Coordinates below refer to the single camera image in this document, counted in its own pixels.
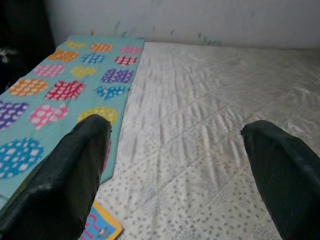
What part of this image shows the person in black clothes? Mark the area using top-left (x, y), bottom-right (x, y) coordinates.
top-left (0, 0), bottom-right (56, 95)

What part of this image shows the grey patterned quilted mattress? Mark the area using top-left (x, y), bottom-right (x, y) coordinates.
top-left (82, 41), bottom-right (320, 240)

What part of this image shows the yellow blue children's book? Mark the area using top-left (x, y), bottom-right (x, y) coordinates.
top-left (79, 199), bottom-right (123, 240)

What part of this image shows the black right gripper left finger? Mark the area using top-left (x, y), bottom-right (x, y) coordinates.
top-left (0, 114), bottom-right (112, 240)

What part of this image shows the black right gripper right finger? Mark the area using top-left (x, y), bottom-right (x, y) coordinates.
top-left (240, 119), bottom-right (320, 240)

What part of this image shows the teal blanket with colourful hearts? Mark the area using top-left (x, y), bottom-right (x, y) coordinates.
top-left (0, 34), bottom-right (146, 208)

